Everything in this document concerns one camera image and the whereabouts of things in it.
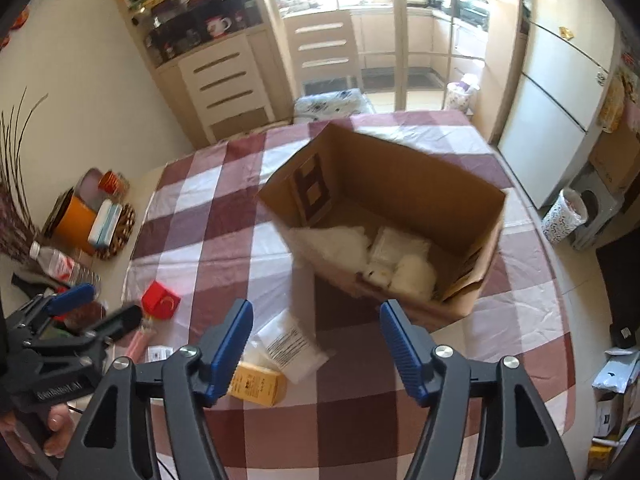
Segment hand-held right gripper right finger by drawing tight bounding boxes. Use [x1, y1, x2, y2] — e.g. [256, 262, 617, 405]
[379, 300, 583, 480]

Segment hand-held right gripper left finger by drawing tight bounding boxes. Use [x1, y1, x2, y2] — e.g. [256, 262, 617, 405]
[57, 299, 255, 480]

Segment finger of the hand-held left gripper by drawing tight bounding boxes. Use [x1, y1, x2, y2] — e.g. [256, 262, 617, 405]
[22, 304, 144, 361]
[4, 282, 97, 333]

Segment pink hair roller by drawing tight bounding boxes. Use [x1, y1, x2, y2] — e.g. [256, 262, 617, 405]
[127, 322, 156, 361]

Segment yellow carton box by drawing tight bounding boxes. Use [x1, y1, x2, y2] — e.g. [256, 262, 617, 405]
[227, 360, 288, 407]

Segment small red box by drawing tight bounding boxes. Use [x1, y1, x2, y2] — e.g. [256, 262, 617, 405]
[141, 281, 182, 321]

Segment clear zip bag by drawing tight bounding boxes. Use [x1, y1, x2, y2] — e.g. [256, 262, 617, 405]
[250, 308, 330, 386]

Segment white cloth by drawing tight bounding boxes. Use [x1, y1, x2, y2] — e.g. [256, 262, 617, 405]
[292, 225, 373, 276]

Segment brown cardboard box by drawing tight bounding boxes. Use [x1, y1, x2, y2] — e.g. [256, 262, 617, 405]
[256, 121, 507, 333]

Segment person's left hand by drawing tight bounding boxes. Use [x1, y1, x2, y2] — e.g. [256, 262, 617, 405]
[42, 402, 85, 458]

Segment clear water bottle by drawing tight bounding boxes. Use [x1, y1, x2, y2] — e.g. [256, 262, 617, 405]
[29, 241, 101, 291]

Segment dark glass bottle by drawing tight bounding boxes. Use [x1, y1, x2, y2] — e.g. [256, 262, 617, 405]
[12, 272, 71, 301]

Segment orange canister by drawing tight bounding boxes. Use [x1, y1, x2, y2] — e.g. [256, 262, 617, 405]
[52, 167, 108, 256]

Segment blue white flat box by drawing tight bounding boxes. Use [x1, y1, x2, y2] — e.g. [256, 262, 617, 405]
[95, 202, 123, 246]

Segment dried dark branches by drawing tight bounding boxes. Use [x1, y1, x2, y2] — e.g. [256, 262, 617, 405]
[0, 87, 51, 263]

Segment maroon white checked tablecloth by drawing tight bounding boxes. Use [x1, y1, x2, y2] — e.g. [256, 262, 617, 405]
[122, 109, 576, 480]

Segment red cup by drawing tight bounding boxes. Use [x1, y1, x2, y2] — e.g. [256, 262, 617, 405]
[97, 170, 130, 196]

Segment patterned white trash bin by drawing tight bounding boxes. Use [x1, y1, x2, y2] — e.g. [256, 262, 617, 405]
[541, 188, 588, 246]

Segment grey plastic mailer bag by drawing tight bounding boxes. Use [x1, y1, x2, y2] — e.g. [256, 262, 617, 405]
[592, 347, 640, 396]

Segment dark wooden cabinet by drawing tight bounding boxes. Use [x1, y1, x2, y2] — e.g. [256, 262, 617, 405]
[595, 240, 640, 351]

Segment grey plastic stool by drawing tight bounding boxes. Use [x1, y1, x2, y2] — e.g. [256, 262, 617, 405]
[565, 165, 626, 251]

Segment white slotted chair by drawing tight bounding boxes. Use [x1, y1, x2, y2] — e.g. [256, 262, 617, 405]
[287, 10, 376, 123]
[177, 42, 281, 143]

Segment patterned bin purple liner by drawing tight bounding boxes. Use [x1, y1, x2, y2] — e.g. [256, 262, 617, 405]
[446, 74, 481, 111]

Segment dark door mat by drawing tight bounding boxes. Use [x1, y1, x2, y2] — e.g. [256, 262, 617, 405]
[360, 67, 443, 92]

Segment white refrigerator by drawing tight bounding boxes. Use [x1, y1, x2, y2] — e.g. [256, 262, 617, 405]
[497, 0, 623, 211]

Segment plain cardboard carton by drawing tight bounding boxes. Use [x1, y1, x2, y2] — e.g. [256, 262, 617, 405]
[587, 125, 640, 196]

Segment white red mug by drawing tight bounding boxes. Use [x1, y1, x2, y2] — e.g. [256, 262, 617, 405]
[205, 16, 233, 38]

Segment yellow hanging bag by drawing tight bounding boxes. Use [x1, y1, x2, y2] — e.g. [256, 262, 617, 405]
[597, 67, 628, 133]

